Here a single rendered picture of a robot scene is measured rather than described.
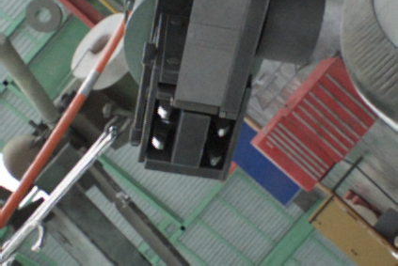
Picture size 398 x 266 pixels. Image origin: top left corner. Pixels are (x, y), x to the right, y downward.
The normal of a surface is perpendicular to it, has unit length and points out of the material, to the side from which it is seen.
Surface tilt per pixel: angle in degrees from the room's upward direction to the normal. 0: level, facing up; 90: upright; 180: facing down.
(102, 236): 140
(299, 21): 80
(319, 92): 90
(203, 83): 65
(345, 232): 90
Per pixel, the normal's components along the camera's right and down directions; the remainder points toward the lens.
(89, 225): 0.61, -0.49
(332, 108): 0.07, 0.04
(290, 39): -0.01, 0.61
